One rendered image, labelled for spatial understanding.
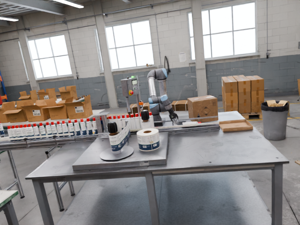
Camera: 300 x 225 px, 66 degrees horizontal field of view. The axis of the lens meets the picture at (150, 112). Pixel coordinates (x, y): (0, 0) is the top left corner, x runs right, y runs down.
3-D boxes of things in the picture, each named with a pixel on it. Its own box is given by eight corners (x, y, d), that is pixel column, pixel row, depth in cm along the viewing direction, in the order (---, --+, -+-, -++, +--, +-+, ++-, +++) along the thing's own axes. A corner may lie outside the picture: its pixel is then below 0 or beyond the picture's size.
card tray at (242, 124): (222, 131, 243) (222, 128, 242) (218, 124, 268) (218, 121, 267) (253, 129, 239) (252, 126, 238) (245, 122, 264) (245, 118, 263)
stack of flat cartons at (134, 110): (127, 118, 678) (126, 108, 671) (132, 114, 730) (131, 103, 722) (149, 117, 666) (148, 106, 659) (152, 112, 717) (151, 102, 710)
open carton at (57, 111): (44, 122, 416) (39, 102, 407) (61, 114, 466) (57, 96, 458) (66, 120, 406) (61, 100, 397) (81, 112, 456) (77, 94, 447)
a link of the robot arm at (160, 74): (159, 111, 302) (154, 68, 288) (170, 109, 302) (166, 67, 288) (160, 113, 290) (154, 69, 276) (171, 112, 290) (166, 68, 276)
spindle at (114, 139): (110, 154, 206) (105, 123, 199) (113, 150, 214) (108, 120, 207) (120, 154, 204) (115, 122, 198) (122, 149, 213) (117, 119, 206)
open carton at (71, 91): (57, 102, 639) (55, 88, 631) (67, 98, 679) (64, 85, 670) (70, 101, 626) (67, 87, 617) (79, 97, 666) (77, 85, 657)
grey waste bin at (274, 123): (264, 142, 404) (264, 107, 389) (259, 133, 444) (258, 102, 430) (291, 141, 393) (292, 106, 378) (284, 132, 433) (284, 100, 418)
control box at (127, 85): (122, 96, 262) (120, 80, 258) (133, 93, 274) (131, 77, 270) (129, 97, 256) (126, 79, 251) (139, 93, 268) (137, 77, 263)
